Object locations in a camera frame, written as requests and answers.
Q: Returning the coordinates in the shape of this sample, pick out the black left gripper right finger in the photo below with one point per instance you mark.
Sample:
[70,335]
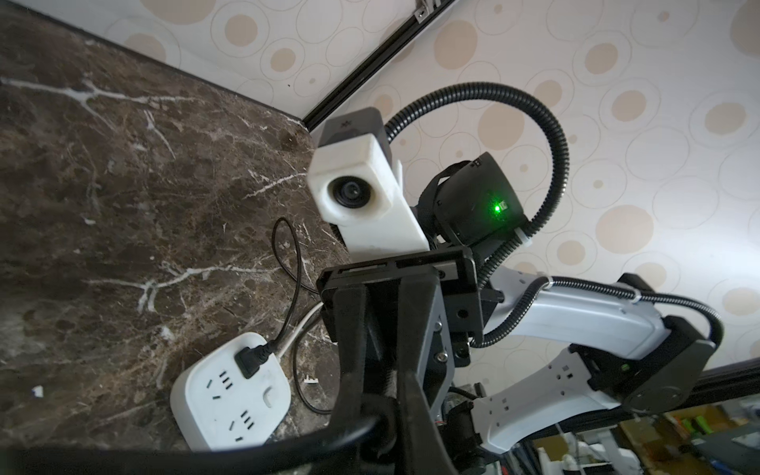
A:
[421,321]

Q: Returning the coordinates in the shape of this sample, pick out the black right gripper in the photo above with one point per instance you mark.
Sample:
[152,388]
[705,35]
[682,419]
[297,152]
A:
[381,277]

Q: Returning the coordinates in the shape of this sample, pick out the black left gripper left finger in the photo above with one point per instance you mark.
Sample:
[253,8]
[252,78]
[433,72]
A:
[350,311]

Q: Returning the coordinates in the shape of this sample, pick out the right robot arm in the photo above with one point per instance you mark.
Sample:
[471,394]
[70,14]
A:
[626,345]

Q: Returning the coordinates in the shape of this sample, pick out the white power strip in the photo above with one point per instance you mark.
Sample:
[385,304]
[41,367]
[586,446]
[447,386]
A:
[217,407]

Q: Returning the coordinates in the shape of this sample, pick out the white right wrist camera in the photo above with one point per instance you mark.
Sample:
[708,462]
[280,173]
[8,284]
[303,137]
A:
[358,187]

